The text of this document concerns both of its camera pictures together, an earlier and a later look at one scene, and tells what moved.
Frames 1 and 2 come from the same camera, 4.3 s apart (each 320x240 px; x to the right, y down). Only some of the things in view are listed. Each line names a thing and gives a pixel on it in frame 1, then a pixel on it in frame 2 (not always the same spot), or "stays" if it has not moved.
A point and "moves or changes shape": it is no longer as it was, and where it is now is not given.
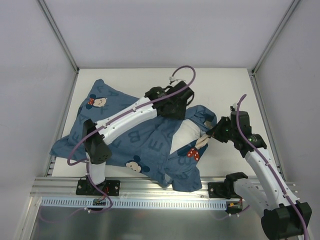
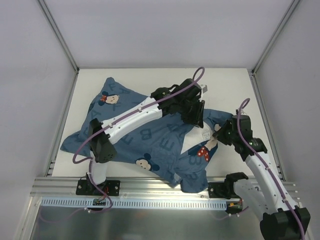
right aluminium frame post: [253, 70] stays
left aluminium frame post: [64, 46] stays
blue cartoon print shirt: [145, 149] moves or changes shape
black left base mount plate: [107, 188] stays
